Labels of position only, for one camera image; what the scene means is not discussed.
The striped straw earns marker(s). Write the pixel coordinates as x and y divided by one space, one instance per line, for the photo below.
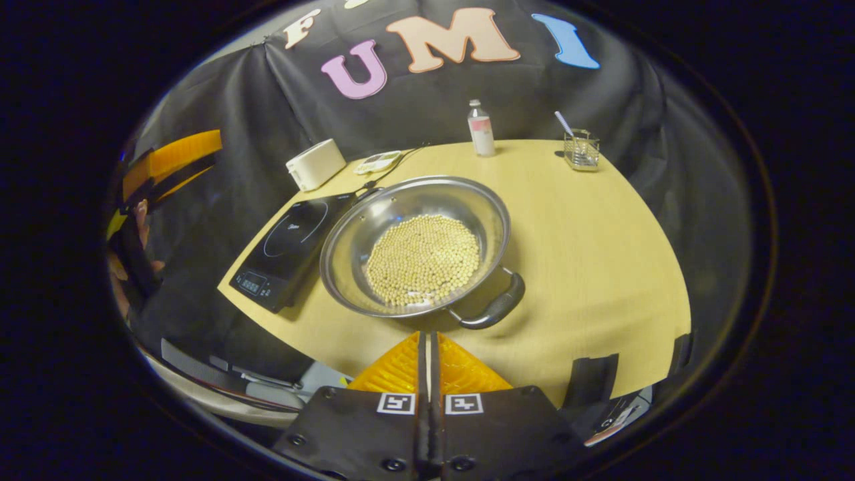
564 123

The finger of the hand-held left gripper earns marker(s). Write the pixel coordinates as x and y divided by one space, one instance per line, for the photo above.
190 177
180 150

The grey white chair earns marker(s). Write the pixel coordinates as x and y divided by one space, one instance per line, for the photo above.
267 394

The white and red item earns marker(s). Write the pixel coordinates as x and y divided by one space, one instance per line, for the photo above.
618 417

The pile of yellow soybeans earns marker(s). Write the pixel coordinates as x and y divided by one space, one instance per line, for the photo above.
422 260

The white toaster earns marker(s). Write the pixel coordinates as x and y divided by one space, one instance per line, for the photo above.
315 164

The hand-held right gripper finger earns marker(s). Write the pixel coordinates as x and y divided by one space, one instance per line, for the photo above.
435 374
422 374

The black induction cooktop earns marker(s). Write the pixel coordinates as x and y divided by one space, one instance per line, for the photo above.
287 247

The clear bottle with pink label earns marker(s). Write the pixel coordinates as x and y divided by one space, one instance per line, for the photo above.
481 133

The white divided dish of beans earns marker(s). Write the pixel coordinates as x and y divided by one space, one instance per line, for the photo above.
377 162

